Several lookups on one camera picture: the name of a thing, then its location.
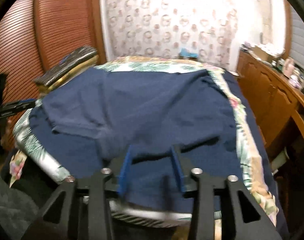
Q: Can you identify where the navy blue t-shirt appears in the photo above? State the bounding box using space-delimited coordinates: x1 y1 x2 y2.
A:
29 68 242 213

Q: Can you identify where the yellow pillow under cloth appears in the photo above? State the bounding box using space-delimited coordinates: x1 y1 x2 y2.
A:
34 55 98 94

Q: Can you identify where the floral bed blanket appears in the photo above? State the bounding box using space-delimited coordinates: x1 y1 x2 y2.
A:
13 56 289 239

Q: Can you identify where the patterned dark folded cloth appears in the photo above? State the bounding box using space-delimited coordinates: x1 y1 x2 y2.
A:
34 45 98 87

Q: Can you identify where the wooden louvred wardrobe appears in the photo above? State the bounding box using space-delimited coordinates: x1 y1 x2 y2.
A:
0 0 107 153

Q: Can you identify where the blue box on bed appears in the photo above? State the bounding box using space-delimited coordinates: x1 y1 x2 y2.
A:
179 48 198 60

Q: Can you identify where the wooden sideboard cabinet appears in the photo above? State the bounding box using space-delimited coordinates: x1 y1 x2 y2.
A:
237 50 304 158

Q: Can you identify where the cardboard box on sideboard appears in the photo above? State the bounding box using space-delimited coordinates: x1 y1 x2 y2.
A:
253 43 285 63

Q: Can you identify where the patterned lace curtain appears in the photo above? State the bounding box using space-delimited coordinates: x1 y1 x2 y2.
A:
105 0 238 68

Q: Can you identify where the pink bottle on sideboard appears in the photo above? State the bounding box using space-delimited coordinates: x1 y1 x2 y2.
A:
282 57 294 78

